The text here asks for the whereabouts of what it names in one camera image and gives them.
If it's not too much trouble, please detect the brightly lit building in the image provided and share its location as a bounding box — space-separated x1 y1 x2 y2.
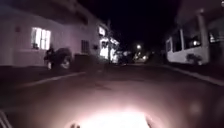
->
97 23 120 64

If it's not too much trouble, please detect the pale building with lit window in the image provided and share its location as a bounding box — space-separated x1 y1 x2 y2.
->
0 0 101 68

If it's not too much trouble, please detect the pale kerb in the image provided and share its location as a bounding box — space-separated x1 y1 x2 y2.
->
163 64 224 87

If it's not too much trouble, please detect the white building with porch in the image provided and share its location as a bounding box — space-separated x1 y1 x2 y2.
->
165 0 224 66

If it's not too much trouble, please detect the robot's own part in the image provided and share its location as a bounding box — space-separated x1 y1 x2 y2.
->
145 115 154 128
69 123 82 128

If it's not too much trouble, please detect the dark asphalt road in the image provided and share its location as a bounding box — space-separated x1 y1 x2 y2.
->
0 63 224 128

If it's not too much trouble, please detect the dark parked vehicle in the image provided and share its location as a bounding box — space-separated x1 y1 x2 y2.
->
43 47 73 71

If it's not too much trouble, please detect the street lamp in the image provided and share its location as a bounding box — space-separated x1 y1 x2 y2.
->
135 43 143 51

